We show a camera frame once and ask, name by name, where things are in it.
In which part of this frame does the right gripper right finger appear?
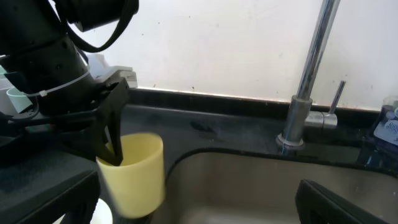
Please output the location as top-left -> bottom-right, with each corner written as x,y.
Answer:
295,179 -> 390,224

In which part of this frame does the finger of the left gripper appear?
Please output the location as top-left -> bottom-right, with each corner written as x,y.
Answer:
91,77 -> 130,167

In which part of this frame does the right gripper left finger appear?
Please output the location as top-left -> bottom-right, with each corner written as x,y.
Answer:
0,170 -> 101,224

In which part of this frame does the yellow cup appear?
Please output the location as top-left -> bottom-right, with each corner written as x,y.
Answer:
95,132 -> 165,219

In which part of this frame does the green cup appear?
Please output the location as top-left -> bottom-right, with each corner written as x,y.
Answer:
6,86 -> 34,113

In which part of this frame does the steel sink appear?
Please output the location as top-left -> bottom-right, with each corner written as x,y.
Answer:
152,148 -> 398,224

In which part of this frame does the blue soap bottle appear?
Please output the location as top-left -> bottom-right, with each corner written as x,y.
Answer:
357,95 -> 398,170

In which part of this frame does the steel tap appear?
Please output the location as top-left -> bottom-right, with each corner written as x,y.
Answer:
275,0 -> 346,155

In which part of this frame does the black cable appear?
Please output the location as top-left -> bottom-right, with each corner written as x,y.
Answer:
60,0 -> 140,54

